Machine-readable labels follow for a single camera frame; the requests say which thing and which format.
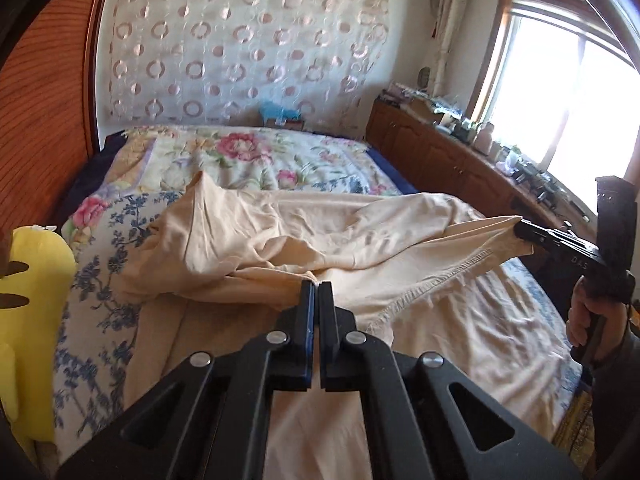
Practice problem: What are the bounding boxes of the person's right forearm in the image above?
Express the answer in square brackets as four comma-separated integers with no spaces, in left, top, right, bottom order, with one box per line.
[590,325,640,480]

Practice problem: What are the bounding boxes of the pink floral quilt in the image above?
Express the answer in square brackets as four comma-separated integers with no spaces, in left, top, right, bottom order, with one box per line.
[62,125,402,241]

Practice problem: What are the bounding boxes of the white patterned window curtain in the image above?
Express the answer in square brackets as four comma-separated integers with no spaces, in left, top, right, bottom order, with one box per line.
[431,0,474,102]

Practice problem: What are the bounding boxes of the person's right hand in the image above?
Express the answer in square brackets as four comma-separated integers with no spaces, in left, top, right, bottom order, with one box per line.
[566,277,631,364]

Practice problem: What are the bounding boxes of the black handheld device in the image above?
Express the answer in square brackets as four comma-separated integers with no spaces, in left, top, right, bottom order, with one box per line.
[512,162,539,187]
[535,180,562,207]

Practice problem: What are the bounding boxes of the teal cloth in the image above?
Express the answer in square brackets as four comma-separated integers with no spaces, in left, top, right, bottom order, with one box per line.
[425,96,467,114]

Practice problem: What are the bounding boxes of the wood-framed window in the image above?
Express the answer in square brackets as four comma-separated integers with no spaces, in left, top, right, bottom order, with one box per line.
[470,0,640,222]

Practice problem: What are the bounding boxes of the blue floral bedspread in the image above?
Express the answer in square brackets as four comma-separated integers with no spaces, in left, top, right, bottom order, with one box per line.
[52,190,583,461]

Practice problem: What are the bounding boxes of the pink folded cloths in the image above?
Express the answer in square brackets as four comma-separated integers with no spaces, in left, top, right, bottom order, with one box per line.
[379,81,416,106]

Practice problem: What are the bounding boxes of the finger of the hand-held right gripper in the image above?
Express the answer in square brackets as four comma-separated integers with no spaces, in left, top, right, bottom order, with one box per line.
[513,218,557,258]

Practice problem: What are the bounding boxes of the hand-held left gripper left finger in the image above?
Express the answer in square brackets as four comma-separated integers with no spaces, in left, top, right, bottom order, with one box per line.
[55,280,319,480]

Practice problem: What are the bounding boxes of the peach printed t-shirt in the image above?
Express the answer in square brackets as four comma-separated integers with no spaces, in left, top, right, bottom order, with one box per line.
[117,170,583,480]

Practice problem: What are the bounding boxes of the long wooden low cabinet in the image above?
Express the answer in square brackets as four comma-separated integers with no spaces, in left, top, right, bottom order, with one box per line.
[365,97,601,281]

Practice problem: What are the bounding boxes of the yellow plush toy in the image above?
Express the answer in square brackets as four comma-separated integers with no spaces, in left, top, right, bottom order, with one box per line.
[0,225,77,450]

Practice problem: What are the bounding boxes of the circle-print sheer curtain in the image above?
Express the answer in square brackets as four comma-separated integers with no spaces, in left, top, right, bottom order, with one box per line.
[97,0,392,134]

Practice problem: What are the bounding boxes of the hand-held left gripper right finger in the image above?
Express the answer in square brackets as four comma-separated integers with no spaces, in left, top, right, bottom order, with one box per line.
[318,280,586,480]

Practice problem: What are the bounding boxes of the open cardboard box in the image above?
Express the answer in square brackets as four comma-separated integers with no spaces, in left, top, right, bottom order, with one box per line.
[409,97,447,124]

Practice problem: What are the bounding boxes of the yellow floral blanket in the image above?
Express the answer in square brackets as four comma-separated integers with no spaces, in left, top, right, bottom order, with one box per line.
[550,389,597,457]

